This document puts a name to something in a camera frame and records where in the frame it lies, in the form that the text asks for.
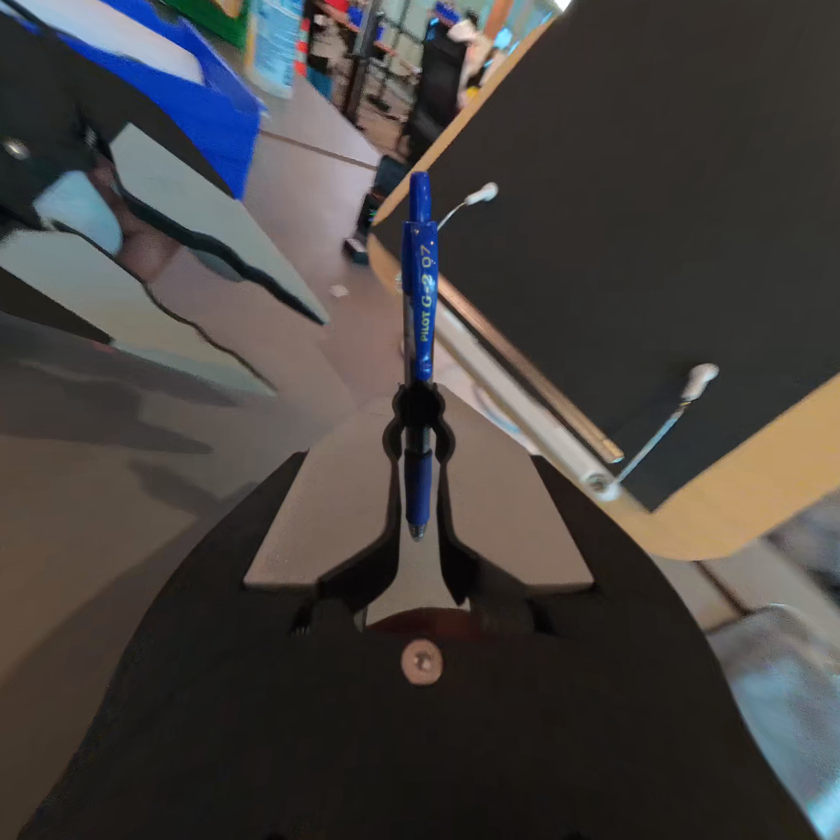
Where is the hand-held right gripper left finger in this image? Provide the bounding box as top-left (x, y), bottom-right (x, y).
top-left (243, 384), bottom-right (416, 614)

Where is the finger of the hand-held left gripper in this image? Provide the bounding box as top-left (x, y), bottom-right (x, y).
top-left (108, 122), bottom-right (330, 328)
top-left (0, 223), bottom-right (278, 399)

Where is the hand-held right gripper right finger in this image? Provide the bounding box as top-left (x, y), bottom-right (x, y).
top-left (423, 384), bottom-right (595, 608)

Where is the blue retractable pen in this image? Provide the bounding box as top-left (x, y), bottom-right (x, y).
top-left (402, 171), bottom-right (439, 542)

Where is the blue plastic bin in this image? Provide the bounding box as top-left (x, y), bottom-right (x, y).
top-left (20, 0), bottom-right (265, 199)

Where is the white and blue banner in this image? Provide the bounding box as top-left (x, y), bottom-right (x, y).
top-left (249, 0), bottom-right (304, 99)

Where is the dark bag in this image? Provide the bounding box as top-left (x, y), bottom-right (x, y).
top-left (357, 154), bottom-right (411, 237)

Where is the black stand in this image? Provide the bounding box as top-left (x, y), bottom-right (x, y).
top-left (341, 0), bottom-right (388, 129)

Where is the person's grey clothing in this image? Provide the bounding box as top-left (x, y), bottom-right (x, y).
top-left (705, 512), bottom-right (840, 840)

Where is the black table with wooden edge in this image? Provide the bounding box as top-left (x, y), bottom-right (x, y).
top-left (366, 0), bottom-right (840, 562)

